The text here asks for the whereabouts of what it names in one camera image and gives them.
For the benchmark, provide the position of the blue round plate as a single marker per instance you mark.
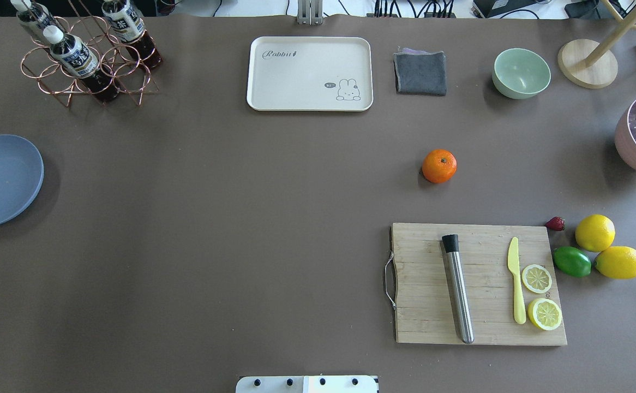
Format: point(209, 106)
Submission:
point(21, 175)

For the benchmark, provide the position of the orange fruit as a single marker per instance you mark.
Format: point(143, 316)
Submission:
point(439, 166)

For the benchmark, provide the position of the cream rabbit tray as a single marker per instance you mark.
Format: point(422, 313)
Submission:
point(310, 73)

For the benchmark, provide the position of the steel muddler black tip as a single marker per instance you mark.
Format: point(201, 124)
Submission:
point(457, 279)

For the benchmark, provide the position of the grey folded cloth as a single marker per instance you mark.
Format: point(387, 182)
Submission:
point(420, 72)

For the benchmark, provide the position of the yellow plastic knife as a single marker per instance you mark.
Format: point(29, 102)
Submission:
point(513, 265)

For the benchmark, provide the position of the mint green bowl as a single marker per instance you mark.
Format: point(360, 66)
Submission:
point(519, 73)

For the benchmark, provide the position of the red strawberry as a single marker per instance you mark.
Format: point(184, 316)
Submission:
point(557, 223)

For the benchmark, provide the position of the lemon half lower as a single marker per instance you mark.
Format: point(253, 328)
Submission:
point(545, 314)

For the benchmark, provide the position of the green lime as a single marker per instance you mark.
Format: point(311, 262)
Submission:
point(572, 261)

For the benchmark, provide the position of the tea bottle right back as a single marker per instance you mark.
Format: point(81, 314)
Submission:
point(126, 22)

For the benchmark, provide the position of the tea bottle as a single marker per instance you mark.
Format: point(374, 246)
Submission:
point(34, 18)
point(78, 60)
point(126, 22)

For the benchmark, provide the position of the yellow lemon upper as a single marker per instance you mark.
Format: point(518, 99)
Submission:
point(595, 233)

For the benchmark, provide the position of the yellow lemon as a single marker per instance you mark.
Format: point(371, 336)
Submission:
point(617, 262)
point(595, 233)

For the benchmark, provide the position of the tea bottle front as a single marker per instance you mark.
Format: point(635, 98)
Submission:
point(78, 60)

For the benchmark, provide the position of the wooden stand with round base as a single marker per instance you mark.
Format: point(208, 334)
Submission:
point(590, 64)

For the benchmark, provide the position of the yellow lemon lower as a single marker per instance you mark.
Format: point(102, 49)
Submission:
point(617, 262)

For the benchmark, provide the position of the tea bottle left back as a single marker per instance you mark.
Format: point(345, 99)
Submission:
point(34, 18)

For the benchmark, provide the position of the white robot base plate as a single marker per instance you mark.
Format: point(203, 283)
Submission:
point(319, 383)

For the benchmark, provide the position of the copper wire bottle rack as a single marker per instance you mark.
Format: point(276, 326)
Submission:
point(103, 54)

